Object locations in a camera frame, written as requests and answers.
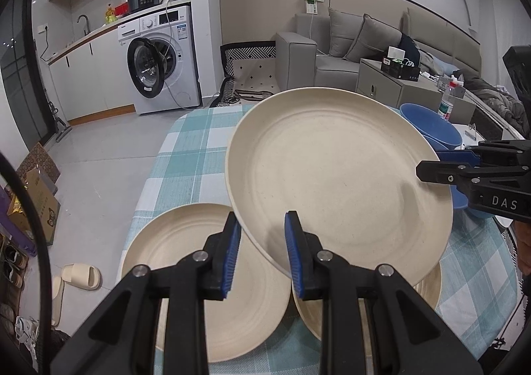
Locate grey sofa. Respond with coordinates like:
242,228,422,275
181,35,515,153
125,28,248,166
275,6,409,94

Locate grey quilt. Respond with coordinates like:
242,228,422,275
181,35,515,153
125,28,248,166
456,68,531,139

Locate purple bag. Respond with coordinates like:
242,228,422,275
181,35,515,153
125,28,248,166
0,184,36,251

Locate grey bedside cabinet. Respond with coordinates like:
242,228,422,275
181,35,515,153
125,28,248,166
355,58,478,123

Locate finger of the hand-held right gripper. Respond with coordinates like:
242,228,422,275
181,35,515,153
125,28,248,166
435,140,531,167
416,160,531,186

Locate white crumpled cloth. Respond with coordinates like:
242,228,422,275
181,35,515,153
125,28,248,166
14,315,40,353

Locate white diamond-patterned floor mat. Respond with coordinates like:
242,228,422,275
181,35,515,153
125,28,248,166
209,41,283,108

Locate printed cardboard box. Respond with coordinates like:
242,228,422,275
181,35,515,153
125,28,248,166
19,168,61,245

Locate brown patterned cardboard box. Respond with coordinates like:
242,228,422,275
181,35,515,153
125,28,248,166
17,142,61,193

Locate beige slipper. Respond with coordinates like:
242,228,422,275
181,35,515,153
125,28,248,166
50,276,65,326
61,263,102,290

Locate grey cushion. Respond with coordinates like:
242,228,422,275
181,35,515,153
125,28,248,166
346,14,405,63
328,7,366,58

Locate white curtain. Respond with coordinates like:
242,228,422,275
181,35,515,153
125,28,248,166
477,0,531,48

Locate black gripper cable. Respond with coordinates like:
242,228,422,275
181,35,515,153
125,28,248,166
0,151,54,375

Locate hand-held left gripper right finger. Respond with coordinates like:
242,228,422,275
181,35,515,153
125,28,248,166
284,210,484,375

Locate clear water bottle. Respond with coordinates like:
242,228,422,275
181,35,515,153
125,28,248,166
437,87,457,121

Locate dark glass door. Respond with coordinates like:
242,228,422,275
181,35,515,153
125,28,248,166
0,0,56,152

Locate shoe rack with shoes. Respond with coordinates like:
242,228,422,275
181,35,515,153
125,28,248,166
0,244,28,309

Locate dark jacket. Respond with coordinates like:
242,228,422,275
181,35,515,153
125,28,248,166
396,33,421,65

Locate white side table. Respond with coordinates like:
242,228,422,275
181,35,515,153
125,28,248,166
450,120,511,148

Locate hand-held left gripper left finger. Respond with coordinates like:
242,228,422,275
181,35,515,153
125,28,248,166
50,211,243,375

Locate black box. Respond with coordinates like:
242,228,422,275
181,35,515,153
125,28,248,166
381,58,421,81

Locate upright vacuum cleaner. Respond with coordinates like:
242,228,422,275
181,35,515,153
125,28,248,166
47,99,73,144

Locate beige upholstered bed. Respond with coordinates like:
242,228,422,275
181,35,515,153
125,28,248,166
407,6,531,139

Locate wide blue bowl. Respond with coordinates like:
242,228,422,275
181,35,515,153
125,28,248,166
399,103,464,152

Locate beige round plate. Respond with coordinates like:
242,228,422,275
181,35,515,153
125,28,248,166
120,204,291,363
291,262,441,343
225,87,454,286

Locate white washing machine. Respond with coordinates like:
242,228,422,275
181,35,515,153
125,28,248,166
116,5,202,116

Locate white kitchen counter cabinets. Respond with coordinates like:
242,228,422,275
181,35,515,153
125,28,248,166
47,21,137,125

